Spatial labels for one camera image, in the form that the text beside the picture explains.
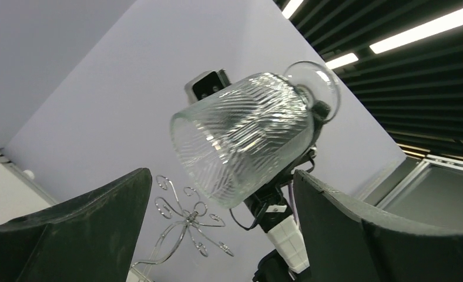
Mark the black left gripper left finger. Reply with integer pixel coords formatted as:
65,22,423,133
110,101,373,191
0,168,153,281

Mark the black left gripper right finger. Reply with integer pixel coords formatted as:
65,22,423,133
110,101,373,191
293,170,463,281

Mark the chrome right wine glass rack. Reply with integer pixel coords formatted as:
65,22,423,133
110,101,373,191
127,174,234,281

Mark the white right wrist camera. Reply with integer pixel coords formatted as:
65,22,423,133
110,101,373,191
184,69,232,105

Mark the ceiling light strip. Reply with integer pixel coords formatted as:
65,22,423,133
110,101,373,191
282,0,304,19
370,8,463,54
326,53,358,69

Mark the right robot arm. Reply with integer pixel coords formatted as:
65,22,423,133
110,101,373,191
239,101,331,281

